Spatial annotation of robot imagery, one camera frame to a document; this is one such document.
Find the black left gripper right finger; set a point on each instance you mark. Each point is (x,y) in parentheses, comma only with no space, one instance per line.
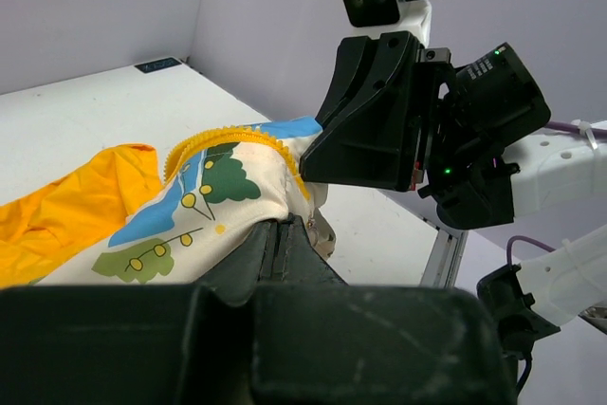
(316,340)

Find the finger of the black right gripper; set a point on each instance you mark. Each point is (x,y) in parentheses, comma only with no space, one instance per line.
(370,131)

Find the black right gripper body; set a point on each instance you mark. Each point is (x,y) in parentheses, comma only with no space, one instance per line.
(467,179)

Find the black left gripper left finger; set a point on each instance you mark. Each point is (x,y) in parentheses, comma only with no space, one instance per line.
(138,344)

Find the yellow cream dinosaur print jacket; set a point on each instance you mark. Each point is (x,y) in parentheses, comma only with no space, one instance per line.
(124,217)

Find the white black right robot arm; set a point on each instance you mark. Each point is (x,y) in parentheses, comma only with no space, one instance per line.
(550,162)

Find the aluminium right table rail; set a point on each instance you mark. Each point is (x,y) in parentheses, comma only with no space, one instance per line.
(444,262)

